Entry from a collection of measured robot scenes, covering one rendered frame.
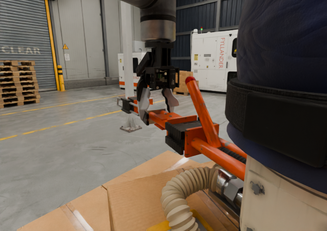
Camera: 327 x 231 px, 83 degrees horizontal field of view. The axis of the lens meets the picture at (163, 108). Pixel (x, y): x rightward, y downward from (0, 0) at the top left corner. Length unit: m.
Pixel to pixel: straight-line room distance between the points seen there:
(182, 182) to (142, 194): 0.13
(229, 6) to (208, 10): 1.23
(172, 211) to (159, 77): 0.30
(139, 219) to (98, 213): 0.66
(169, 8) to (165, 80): 0.17
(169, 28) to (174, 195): 0.36
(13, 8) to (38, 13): 0.82
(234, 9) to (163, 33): 11.30
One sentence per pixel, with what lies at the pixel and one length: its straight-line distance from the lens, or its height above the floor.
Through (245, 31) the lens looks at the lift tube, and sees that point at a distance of 0.18.
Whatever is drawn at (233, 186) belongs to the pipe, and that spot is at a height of 1.04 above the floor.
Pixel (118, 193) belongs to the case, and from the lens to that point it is 0.46.
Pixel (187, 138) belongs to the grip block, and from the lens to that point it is 0.36.
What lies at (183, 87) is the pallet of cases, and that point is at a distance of 7.15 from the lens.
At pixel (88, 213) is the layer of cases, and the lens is 1.06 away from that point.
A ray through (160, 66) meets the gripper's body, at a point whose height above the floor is 1.23.
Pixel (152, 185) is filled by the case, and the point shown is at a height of 0.96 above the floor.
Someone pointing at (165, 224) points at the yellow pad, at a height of 0.97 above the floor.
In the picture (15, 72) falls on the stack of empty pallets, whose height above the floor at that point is 0.98.
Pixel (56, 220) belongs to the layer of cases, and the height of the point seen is 0.54.
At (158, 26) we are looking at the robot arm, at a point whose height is 1.32.
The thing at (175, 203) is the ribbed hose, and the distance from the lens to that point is 0.32.
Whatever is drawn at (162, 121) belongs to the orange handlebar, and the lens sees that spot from 0.47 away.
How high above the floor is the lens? 1.24
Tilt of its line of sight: 14 degrees down
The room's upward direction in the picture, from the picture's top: straight up
